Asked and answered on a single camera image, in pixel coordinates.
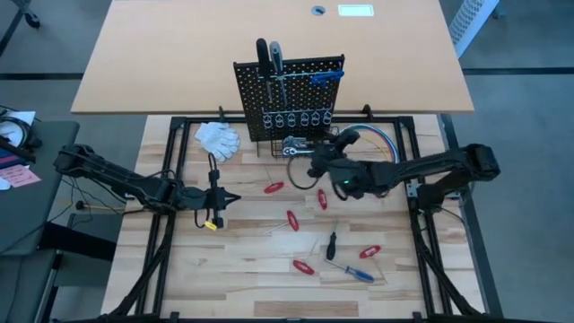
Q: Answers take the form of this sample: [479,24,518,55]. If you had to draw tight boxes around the white paper sheet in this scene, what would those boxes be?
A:
[0,110,37,149]

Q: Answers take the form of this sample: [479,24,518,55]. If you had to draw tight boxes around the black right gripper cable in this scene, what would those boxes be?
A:
[286,156,320,191]

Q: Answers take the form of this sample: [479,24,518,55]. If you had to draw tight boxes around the black-handled pliers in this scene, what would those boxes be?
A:
[282,135,315,149]

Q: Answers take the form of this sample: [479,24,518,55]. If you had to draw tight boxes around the pink sticky note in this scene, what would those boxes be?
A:
[0,163,42,188]

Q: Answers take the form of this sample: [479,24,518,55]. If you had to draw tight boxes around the white perforated panel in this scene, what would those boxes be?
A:
[448,0,500,58]

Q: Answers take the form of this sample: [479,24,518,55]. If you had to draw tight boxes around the black office chair base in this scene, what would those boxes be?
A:
[0,0,42,57]

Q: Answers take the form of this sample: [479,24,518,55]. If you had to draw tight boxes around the black wire basket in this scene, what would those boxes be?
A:
[257,127,342,159]

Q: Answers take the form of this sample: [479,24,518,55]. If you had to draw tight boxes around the black perforated pegboard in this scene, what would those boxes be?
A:
[232,54,346,144]

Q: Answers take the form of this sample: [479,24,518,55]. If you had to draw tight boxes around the tan wooden desk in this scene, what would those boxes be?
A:
[70,0,475,116]

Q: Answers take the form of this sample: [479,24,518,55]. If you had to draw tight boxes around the large black-handled screwdriver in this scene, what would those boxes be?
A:
[255,38,274,104]

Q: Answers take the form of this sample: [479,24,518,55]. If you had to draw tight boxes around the yellow-handled black mallet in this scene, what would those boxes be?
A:
[74,200,127,212]

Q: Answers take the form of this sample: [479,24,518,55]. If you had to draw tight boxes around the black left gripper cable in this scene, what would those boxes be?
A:
[206,152,222,180]

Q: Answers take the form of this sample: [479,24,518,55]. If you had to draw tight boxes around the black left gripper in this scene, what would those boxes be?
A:
[178,168,242,229]

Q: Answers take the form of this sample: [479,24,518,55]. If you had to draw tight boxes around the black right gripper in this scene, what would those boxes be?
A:
[307,128,373,201]

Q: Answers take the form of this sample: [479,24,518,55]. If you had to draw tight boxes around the blue T-handle hex key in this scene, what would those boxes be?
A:
[309,68,346,87]

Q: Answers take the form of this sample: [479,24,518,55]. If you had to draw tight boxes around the white work gloves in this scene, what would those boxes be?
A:
[194,121,242,163]

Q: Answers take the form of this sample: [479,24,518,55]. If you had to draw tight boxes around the silver ratchet wrench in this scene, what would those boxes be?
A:
[282,146,317,157]

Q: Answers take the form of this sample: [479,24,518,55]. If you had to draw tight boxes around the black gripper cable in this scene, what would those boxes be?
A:
[206,152,222,180]
[286,156,320,191]

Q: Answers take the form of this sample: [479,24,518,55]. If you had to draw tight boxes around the blue-handled screwdriver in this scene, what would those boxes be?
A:
[324,258,376,284]

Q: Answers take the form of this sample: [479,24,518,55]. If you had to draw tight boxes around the small black-handled screwdriver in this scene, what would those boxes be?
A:
[326,219,338,262]

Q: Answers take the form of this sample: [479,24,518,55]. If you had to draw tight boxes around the dark grey side table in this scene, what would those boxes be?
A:
[0,119,81,257]

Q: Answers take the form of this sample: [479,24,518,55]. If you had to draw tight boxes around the bundle of coloured cables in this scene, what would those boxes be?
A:
[339,124,400,165]

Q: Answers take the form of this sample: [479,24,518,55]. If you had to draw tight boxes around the yellow cable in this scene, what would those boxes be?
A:
[358,134,396,165]

